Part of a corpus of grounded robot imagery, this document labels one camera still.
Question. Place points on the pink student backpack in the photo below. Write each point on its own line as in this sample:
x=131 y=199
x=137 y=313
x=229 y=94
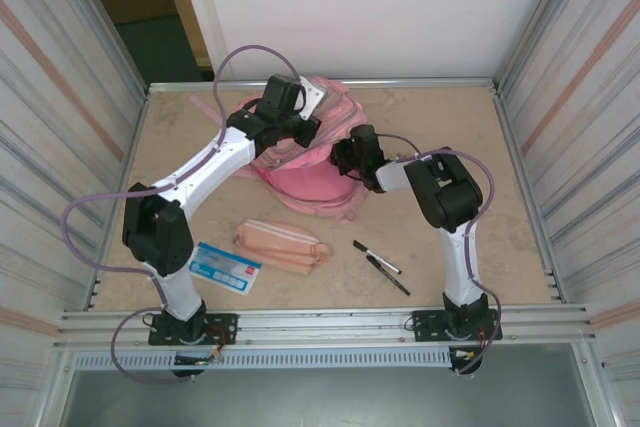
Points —
x=310 y=187

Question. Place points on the black marker with white label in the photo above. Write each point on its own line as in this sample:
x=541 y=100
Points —
x=377 y=258

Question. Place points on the peach pencil case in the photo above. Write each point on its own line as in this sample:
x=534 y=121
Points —
x=275 y=242

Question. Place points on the thin black pen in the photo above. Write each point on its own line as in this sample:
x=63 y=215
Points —
x=390 y=277

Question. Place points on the blue white card packet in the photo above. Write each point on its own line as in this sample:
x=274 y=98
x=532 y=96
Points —
x=225 y=269

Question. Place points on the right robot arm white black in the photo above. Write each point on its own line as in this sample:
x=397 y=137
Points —
x=450 y=197

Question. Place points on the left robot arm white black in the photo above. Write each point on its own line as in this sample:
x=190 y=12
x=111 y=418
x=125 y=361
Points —
x=210 y=167

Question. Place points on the grey metal shelf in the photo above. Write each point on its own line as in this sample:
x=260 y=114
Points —
x=325 y=397

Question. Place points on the slim aluminium frame rail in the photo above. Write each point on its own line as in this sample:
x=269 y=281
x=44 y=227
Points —
x=450 y=83

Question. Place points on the cream door frame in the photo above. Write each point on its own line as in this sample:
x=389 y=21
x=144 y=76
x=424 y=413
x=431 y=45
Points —
x=187 y=7

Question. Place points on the wide aluminium frame rail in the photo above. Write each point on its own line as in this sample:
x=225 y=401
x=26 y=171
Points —
x=325 y=319

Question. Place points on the aluminium side rail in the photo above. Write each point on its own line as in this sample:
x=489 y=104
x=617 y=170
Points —
x=529 y=197
x=118 y=197

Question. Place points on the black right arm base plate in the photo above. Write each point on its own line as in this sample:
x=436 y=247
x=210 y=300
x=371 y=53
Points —
x=425 y=324

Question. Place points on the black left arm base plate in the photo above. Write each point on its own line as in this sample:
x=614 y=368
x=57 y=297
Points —
x=225 y=327

